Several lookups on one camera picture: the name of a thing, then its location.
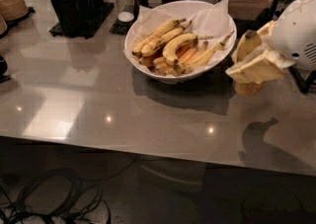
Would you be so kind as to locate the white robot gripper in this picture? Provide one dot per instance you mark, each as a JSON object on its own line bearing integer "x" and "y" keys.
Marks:
{"x": 293, "y": 32}

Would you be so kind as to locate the large top yellow banana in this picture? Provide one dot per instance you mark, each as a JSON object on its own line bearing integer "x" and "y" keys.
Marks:
{"x": 247, "y": 43}

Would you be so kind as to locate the white paper bowl liner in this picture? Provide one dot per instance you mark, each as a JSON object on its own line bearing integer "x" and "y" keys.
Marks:
{"x": 214, "y": 20}

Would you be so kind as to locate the long yellow banana front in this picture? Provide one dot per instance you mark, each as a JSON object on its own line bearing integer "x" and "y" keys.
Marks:
{"x": 202, "y": 56}

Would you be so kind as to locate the white bowl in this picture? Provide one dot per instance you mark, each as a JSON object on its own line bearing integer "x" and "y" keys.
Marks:
{"x": 184, "y": 76}

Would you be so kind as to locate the yellow banana middle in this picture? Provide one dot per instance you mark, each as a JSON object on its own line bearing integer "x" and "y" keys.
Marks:
{"x": 169, "y": 50}

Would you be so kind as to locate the small yellow banana left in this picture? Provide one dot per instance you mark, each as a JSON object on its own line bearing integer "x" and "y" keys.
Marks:
{"x": 153, "y": 46}

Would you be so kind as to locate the yellow banana behind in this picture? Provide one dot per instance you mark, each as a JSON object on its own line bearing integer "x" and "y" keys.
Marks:
{"x": 161, "y": 30}

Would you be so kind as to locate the small black mat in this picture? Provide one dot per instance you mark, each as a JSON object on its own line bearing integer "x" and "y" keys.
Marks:
{"x": 121, "y": 28}

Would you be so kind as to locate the black cup with white cutlery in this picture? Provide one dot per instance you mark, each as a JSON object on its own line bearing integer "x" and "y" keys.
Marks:
{"x": 68, "y": 15}

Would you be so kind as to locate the black object left edge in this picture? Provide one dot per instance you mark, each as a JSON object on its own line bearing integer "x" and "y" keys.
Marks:
{"x": 3, "y": 69}

